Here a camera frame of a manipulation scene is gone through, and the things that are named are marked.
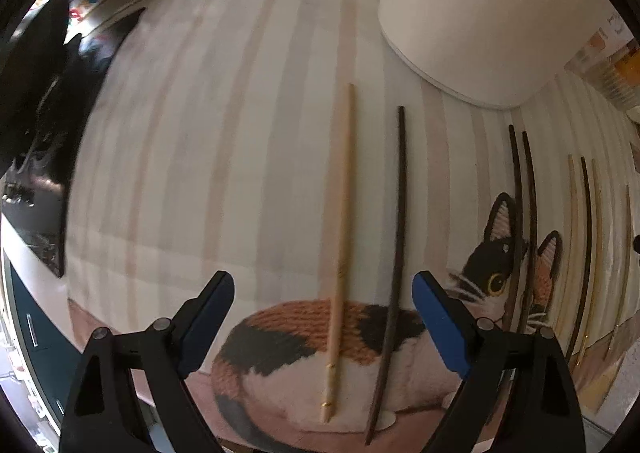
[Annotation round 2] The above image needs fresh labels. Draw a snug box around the white chopstick holder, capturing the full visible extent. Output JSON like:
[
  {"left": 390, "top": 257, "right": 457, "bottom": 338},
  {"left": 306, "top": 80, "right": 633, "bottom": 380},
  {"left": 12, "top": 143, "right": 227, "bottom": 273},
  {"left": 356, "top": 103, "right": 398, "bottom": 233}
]
[{"left": 377, "top": 0, "right": 626, "bottom": 109}]

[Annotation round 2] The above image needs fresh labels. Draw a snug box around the dark wooden chopstick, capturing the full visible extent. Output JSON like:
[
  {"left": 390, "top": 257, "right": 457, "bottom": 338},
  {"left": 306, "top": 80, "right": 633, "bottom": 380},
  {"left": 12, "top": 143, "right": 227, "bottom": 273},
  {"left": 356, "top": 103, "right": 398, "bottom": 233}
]
[
  {"left": 364, "top": 106, "right": 407, "bottom": 446},
  {"left": 502, "top": 124, "right": 525, "bottom": 334},
  {"left": 517, "top": 131, "right": 538, "bottom": 334},
  {"left": 565, "top": 157, "right": 594, "bottom": 360}
]

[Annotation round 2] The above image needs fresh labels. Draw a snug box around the black stove top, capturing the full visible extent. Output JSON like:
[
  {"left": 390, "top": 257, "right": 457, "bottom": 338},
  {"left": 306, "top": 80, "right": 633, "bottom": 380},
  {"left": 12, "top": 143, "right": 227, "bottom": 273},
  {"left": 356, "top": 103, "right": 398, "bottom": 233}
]
[{"left": 0, "top": 0, "right": 146, "bottom": 279}]

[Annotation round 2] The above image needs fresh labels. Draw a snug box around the striped cat printed mat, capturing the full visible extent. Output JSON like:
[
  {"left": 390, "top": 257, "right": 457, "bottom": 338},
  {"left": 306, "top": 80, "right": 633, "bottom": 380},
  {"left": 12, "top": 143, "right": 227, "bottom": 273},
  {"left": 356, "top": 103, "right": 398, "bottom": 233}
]
[{"left": 65, "top": 0, "right": 640, "bottom": 453}]

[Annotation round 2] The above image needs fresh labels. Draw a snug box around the teal cabinet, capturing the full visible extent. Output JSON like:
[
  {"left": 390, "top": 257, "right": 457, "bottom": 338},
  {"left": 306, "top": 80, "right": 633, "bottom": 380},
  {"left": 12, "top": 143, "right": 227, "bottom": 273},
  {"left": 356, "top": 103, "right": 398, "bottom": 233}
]
[{"left": 2, "top": 248, "right": 86, "bottom": 414}]

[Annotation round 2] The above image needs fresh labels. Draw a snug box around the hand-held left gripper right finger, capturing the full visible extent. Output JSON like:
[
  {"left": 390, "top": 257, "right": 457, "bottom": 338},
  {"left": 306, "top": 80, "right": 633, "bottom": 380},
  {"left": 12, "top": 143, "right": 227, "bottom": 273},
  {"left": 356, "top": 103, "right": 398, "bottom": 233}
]
[{"left": 411, "top": 270, "right": 586, "bottom": 453}]

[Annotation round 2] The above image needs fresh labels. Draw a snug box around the clear labelled plastic jar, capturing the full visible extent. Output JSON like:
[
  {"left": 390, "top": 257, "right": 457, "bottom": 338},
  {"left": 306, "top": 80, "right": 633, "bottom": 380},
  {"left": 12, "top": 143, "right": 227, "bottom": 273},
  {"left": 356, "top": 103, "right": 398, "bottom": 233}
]
[{"left": 565, "top": 28, "right": 640, "bottom": 109}]

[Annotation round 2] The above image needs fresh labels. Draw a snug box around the light wooden chopstick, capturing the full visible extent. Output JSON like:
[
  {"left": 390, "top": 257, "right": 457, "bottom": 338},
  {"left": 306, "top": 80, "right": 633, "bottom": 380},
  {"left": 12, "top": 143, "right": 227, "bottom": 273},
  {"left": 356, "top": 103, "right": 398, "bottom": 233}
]
[
  {"left": 320, "top": 83, "right": 357, "bottom": 424},
  {"left": 575, "top": 159, "right": 608, "bottom": 366}
]

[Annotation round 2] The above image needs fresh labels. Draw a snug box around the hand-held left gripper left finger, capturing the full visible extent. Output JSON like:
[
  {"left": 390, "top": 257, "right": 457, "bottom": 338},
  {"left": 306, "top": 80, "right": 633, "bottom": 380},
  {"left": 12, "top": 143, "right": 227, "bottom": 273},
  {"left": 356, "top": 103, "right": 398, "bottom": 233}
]
[{"left": 59, "top": 270, "right": 236, "bottom": 453}]

